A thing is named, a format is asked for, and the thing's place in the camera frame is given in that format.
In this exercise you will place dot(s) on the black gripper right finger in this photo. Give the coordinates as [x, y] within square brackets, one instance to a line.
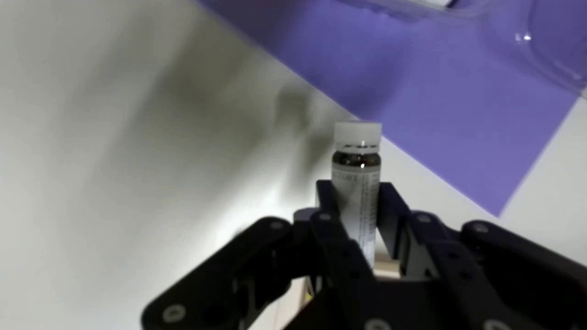
[489, 276]

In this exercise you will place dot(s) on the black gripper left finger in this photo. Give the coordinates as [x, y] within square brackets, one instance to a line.
[245, 276]

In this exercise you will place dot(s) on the purple mat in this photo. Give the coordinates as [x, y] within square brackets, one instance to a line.
[460, 122]

